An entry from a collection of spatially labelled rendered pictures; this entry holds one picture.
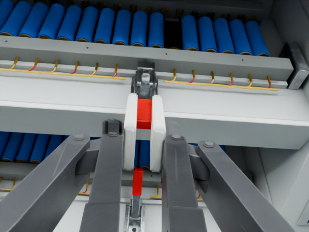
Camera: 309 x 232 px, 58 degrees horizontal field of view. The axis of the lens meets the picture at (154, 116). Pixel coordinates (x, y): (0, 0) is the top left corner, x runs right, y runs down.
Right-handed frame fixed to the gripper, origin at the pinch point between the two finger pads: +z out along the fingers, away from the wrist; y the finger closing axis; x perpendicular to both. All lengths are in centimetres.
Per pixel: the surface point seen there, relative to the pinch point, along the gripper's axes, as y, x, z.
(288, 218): 19.4, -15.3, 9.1
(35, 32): -12.5, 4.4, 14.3
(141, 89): -0.3, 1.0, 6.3
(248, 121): 10.5, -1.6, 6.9
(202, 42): 6.4, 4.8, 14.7
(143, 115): -0.1, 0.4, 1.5
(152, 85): 0.7, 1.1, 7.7
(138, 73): -0.7, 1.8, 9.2
